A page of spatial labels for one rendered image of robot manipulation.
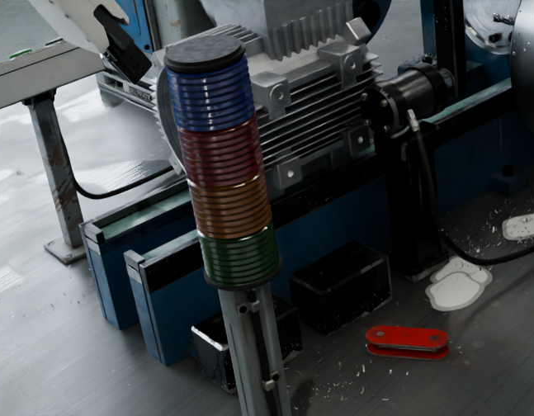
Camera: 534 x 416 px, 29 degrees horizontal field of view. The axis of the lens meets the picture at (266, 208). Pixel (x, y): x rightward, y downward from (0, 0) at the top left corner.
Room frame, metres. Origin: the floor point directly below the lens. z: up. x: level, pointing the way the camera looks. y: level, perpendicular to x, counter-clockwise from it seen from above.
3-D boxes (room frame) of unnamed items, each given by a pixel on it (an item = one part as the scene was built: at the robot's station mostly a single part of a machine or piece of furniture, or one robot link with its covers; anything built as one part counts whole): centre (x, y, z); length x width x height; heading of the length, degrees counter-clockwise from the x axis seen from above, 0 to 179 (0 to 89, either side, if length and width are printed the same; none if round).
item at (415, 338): (0.88, -0.12, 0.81); 0.09 x 0.03 x 0.02; 67
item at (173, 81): (0.71, 0.03, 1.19); 0.06 x 0.06 x 0.04
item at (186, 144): (0.71, 0.03, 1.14); 0.06 x 0.06 x 0.04
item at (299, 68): (1.10, -0.02, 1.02); 0.20 x 0.19 x 0.19; 123
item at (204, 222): (0.71, 0.03, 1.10); 0.06 x 0.06 x 0.04
